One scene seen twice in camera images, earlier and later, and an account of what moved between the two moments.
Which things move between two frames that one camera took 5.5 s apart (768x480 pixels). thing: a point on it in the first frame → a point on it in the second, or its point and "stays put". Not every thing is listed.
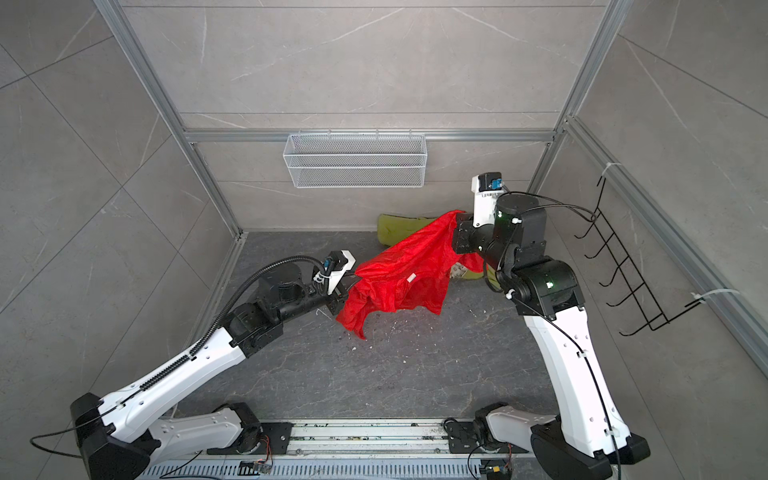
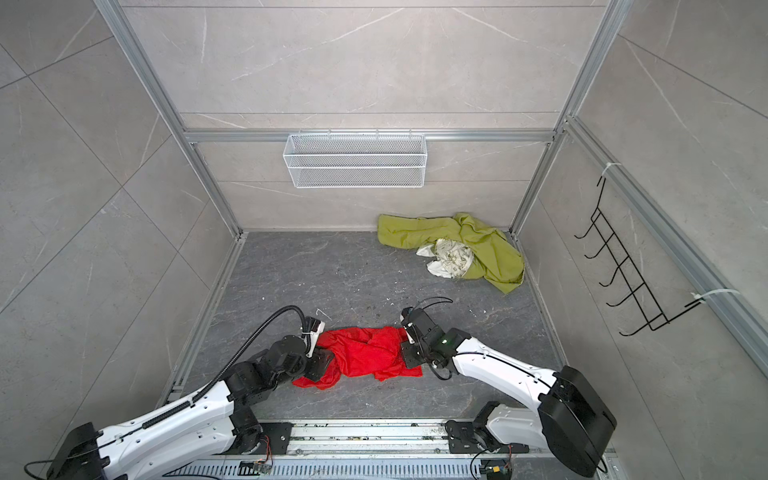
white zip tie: x=700 y=296 stays put
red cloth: x=414 y=273 → x=372 y=351
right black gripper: x=463 y=244 → x=409 y=358
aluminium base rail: x=356 y=449 stays put
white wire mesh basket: x=356 y=161 stays put
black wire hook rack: x=641 y=292 stays put
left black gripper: x=338 y=293 → x=320 y=362
